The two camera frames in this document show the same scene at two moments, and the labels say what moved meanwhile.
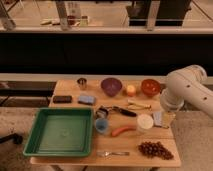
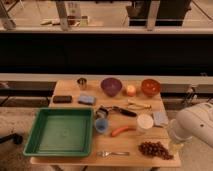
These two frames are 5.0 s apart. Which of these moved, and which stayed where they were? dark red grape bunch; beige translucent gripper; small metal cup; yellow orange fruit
Moved: beige translucent gripper
Stayed: dark red grape bunch; yellow orange fruit; small metal cup
